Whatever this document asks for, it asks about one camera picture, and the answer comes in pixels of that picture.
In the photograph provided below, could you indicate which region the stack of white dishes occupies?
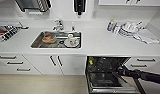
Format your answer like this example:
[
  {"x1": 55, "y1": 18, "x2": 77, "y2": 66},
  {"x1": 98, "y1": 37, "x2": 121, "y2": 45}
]
[{"x1": 117, "y1": 20, "x2": 143, "y2": 39}]

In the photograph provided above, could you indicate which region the white kitchen drawer unit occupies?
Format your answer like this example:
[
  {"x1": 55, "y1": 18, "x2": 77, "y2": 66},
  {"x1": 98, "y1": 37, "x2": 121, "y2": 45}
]
[
  {"x1": 124, "y1": 56, "x2": 160, "y2": 73},
  {"x1": 0, "y1": 54, "x2": 43, "y2": 76}
]

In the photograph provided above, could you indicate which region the yellow plastic bowl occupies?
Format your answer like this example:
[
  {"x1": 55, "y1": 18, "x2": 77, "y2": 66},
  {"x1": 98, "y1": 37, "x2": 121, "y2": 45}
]
[{"x1": 88, "y1": 56, "x2": 96, "y2": 67}]

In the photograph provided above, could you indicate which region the black wall soap dispenser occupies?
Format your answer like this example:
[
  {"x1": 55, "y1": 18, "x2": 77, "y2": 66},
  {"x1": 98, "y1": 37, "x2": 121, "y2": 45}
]
[{"x1": 73, "y1": 0, "x2": 87, "y2": 16}]

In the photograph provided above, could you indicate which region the red flat item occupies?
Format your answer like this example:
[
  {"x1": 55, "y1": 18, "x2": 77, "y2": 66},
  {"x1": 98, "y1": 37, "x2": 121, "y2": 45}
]
[{"x1": 0, "y1": 27, "x2": 8, "y2": 35}]

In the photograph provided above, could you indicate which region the white upper kitchen cabinet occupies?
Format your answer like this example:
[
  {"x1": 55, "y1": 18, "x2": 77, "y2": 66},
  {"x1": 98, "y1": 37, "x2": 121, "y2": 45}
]
[{"x1": 97, "y1": 0, "x2": 160, "y2": 7}]

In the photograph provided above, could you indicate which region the grey dish tray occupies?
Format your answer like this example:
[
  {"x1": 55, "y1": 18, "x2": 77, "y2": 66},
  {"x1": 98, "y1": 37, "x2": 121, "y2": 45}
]
[{"x1": 0, "y1": 25, "x2": 19, "y2": 43}]

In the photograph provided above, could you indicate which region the brown bowl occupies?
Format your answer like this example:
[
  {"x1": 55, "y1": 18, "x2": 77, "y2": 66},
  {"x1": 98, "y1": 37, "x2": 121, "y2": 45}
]
[{"x1": 41, "y1": 32, "x2": 58, "y2": 45}]

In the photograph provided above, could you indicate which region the clear soap bottle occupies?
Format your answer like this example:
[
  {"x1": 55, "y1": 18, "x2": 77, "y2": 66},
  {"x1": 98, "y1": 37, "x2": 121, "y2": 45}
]
[{"x1": 106, "y1": 19, "x2": 116, "y2": 33}]

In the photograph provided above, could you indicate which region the chrome kitchen faucet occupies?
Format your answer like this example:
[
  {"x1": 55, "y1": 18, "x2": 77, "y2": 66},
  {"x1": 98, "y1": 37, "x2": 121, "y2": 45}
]
[{"x1": 51, "y1": 18, "x2": 65, "y2": 32}]

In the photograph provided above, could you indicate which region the grey paper towel dispenser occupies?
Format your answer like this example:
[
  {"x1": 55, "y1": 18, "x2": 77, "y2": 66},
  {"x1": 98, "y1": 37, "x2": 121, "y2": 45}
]
[{"x1": 14, "y1": 0, "x2": 52, "y2": 16}]

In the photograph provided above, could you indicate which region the stainless steel sink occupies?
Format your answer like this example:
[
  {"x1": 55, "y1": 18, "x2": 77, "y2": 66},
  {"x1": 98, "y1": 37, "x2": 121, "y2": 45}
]
[{"x1": 29, "y1": 30, "x2": 83, "y2": 50}]

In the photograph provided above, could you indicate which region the white kitchen cloth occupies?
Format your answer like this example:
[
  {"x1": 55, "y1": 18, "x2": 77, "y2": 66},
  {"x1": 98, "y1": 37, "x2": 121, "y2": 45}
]
[{"x1": 132, "y1": 28, "x2": 160, "y2": 45}]

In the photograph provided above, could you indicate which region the white wall outlet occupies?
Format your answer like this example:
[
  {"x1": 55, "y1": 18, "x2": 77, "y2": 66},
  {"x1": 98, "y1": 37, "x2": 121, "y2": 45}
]
[{"x1": 91, "y1": 10, "x2": 98, "y2": 20}]

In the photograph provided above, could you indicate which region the white base cabinet with doors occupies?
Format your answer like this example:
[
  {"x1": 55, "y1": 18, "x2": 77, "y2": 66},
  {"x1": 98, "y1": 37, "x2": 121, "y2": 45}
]
[{"x1": 22, "y1": 54, "x2": 87, "y2": 76}]

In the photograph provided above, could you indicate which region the white patterned mug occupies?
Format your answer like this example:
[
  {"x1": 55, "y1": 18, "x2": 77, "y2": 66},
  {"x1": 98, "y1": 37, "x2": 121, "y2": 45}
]
[{"x1": 65, "y1": 32, "x2": 81, "y2": 47}]

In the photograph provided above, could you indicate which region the stainless steel dishwasher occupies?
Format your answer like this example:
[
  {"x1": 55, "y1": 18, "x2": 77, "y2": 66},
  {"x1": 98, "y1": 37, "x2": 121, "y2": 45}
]
[{"x1": 84, "y1": 55, "x2": 145, "y2": 94}]

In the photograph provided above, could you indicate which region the small chrome tap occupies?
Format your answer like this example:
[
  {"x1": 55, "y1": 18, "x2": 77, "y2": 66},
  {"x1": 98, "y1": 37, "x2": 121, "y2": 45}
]
[{"x1": 70, "y1": 25, "x2": 76, "y2": 32}]

